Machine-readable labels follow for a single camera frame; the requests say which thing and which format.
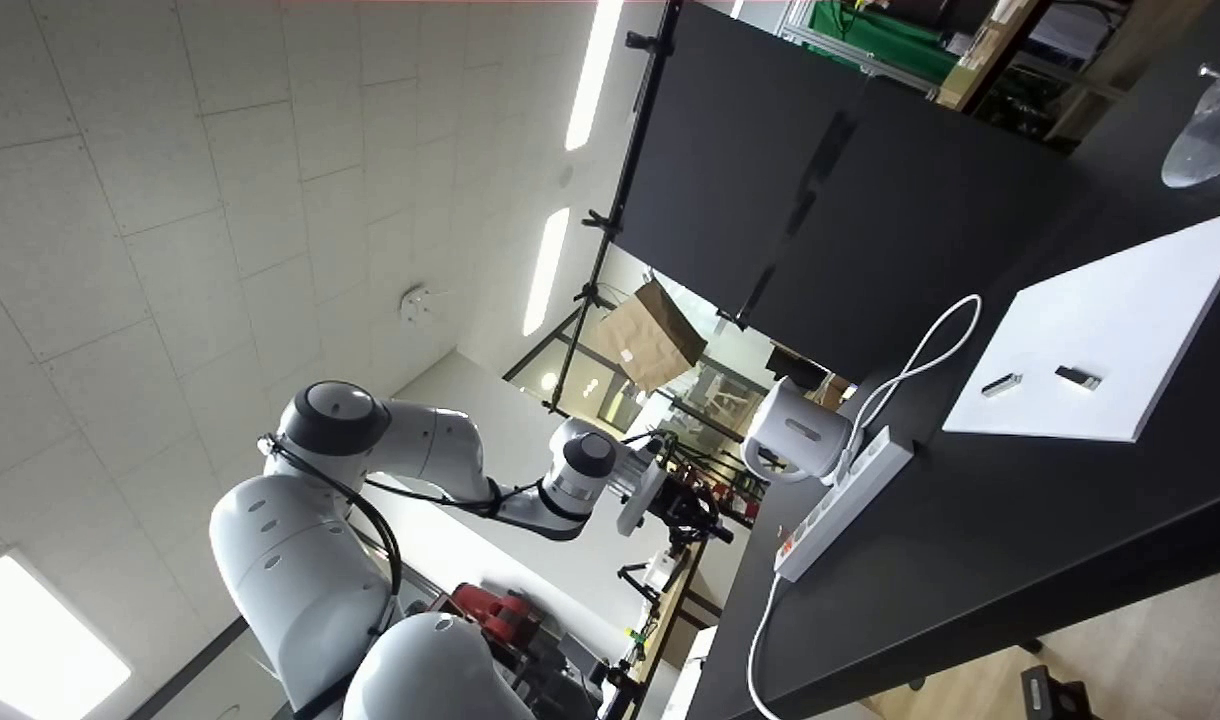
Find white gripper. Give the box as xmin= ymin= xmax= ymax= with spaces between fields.
xmin=614 ymin=444 xmax=705 ymax=543

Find white power strip adapter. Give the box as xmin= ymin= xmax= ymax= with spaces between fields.
xmin=773 ymin=422 xmax=915 ymax=589

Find wooden top desk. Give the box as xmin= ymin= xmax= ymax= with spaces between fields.
xmin=624 ymin=529 xmax=721 ymax=700

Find cardboard box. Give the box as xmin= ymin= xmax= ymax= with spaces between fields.
xmin=590 ymin=275 xmax=708 ymax=395

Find red machine part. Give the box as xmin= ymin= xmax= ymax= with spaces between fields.
xmin=444 ymin=581 xmax=538 ymax=649

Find long ceiling light strip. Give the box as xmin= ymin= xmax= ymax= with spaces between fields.
xmin=558 ymin=0 xmax=629 ymax=154
xmin=519 ymin=205 xmax=574 ymax=339

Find white ceiling smoke detector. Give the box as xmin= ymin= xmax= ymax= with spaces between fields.
xmin=397 ymin=281 xmax=434 ymax=323

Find black backdrop cloth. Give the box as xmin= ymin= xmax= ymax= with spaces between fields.
xmin=607 ymin=0 xmax=1080 ymax=385

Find black backdrop crossbar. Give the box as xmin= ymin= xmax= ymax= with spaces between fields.
xmin=499 ymin=20 xmax=678 ymax=419

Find black floor box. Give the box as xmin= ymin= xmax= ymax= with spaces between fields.
xmin=1015 ymin=659 xmax=1094 ymax=720

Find flat white board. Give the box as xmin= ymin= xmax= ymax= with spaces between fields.
xmin=939 ymin=205 xmax=1220 ymax=447

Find green storage crate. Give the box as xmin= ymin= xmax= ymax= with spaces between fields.
xmin=805 ymin=0 xmax=966 ymax=89

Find clear glass bowl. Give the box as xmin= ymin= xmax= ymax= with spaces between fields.
xmin=1155 ymin=58 xmax=1220 ymax=190

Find square ceiling light panel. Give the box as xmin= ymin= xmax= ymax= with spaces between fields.
xmin=0 ymin=550 xmax=135 ymax=720

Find white power strip cable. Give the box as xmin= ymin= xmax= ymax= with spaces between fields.
xmin=745 ymin=571 xmax=789 ymax=720

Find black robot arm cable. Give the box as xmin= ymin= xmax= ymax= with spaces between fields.
xmin=255 ymin=436 xmax=558 ymax=720

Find white kettle power cable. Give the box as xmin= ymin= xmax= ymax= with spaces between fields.
xmin=841 ymin=287 xmax=989 ymax=464

